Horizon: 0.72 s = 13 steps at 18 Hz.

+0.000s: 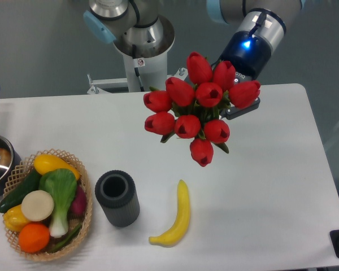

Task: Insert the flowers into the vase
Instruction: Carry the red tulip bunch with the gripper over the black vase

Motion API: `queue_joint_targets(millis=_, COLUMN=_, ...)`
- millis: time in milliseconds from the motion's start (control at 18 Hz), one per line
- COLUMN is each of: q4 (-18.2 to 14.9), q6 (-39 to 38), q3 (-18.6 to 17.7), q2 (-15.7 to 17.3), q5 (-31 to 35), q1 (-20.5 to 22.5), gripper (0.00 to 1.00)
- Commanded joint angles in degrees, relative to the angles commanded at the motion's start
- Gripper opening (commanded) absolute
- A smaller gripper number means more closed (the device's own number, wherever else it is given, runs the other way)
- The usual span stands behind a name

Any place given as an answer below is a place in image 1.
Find woven wicker basket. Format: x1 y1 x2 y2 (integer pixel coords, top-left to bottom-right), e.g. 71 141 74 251
3 149 93 261

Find yellow banana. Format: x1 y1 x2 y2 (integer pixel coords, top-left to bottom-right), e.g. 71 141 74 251
149 180 191 247

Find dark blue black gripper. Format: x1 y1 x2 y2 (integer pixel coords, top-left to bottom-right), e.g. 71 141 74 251
219 8 286 120

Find purple sweet potato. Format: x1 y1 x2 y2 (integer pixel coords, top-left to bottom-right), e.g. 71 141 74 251
70 186 86 216

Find yellow squash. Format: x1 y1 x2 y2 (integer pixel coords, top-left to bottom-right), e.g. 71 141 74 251
33 154 80 181

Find yellow bell pepper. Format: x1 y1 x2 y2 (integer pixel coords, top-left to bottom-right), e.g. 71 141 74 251
3 204 31 232

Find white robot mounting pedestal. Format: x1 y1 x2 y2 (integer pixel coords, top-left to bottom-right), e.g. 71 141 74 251
86 42 187 95

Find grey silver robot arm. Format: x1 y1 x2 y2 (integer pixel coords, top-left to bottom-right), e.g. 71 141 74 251
83 1 305 92

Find orange fruit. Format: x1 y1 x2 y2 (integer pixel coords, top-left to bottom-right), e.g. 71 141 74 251
19 222 50 253

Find dark green cucumber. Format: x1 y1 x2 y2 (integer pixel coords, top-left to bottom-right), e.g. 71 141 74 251
0 169 41 213

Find green bok choy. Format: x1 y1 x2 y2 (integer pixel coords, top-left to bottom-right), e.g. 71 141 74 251
39 168 77 238

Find green bean pod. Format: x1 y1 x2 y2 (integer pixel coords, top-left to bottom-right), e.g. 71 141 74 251
49 224 82 253

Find dark grey ribbed vase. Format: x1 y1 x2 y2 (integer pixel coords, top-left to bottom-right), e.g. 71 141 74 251
95 170 140 228

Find red tulip bouquet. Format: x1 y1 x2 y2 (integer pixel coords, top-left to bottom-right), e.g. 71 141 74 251
144 52 260 167

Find beige round radish slice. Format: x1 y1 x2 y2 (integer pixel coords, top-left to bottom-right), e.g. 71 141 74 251
21 190 54 222

